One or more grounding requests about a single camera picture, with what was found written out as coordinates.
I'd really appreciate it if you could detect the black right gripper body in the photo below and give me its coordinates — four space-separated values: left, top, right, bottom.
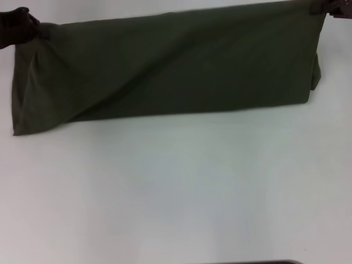
328 0 352 20

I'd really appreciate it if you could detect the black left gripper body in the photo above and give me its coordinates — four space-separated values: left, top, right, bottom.
0 7 41 51

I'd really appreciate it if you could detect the dark green FREE t-shirt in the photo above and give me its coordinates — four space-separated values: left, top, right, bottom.
10 0 327 138

